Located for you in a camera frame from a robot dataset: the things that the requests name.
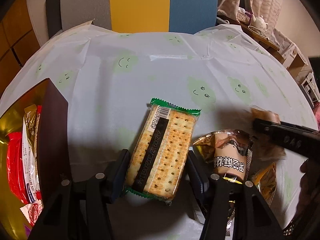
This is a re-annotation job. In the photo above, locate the white storage shelf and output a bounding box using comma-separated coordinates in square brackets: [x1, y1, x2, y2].
[299, 72, 319, 109]

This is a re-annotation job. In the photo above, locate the white blue tube sachet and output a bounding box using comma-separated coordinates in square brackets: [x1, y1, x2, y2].
[22, 105, 37, 203]

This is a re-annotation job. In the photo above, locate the white red Rosekiss packet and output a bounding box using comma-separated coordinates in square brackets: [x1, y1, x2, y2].
[20, 199, 43, 227]

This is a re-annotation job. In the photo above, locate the wooden side table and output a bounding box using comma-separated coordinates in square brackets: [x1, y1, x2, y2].
[217, 16, 308, 82]

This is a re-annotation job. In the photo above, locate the grey yellow blue chair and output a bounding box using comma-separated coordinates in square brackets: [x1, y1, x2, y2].
[46, 0, 217, 37]

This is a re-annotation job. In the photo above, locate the purple snack packet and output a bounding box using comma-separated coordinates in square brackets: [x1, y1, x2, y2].
[24, 224, 31, 237]

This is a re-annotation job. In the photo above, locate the golden tin box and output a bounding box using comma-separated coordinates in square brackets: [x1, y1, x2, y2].
[1, 79, 72, 239]

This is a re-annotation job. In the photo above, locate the large red snack packet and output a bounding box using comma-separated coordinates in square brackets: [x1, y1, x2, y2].
[7, 132, 29, 205]

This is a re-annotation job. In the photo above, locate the round tray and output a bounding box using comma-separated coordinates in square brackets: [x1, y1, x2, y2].
[248, 25, 268, 40]

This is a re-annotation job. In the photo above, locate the tissue box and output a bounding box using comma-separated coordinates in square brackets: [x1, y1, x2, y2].
[236, 10, 252, 25]

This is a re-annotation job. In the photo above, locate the green cracker packet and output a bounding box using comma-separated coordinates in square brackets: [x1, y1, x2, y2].
[125, 98, 201, 202]

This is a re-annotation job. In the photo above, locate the pale blue smiley tablecloth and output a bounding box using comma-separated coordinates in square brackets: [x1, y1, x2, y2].
[0, 23, 320, 240]

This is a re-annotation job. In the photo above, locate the orange zip seed bag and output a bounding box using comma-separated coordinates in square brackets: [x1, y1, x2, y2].
[252, 163, 277, 206]

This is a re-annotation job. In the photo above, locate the person right hand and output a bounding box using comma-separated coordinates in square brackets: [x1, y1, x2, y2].
[283, 159, 319, 237]

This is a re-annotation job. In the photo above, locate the brown dried meat packet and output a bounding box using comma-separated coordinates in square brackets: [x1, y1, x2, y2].
[251, 107, 286, 161]

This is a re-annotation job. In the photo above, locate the brown chocolate bread packet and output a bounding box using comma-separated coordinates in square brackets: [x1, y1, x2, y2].
[192, 129, 253, 239]

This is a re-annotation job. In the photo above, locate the chipmunk grain bar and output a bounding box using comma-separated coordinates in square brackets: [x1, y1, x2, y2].
[35, 105, 42, 130]

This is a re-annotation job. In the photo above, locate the white teapot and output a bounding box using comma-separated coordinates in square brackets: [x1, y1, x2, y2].
[251, 15, 268, 31]

